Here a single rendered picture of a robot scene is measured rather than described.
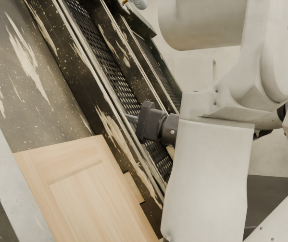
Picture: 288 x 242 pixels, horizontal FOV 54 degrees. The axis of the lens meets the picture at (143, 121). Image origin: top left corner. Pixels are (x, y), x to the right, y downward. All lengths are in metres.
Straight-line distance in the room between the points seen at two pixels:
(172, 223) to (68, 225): 0.25
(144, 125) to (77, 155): 0.26
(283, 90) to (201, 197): 0.10
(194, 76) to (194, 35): 4.08
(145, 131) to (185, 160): 0.53
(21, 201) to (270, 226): 0.28
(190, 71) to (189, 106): 4.13
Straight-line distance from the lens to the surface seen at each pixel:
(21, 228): 0.37
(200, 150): 0.23
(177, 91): 2.16
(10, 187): 0.39
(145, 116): 0.76
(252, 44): 0.21
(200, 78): 4.33
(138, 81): 1.17
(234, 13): 0.24
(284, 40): 0.22
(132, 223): 0.63
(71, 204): 0.49
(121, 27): 1.50
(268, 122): 0.88
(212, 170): 0.23
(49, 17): 0.79
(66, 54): 0.74
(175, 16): 0.27
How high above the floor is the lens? 1.31
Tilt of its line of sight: 3 degrees down
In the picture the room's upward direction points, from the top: straight up
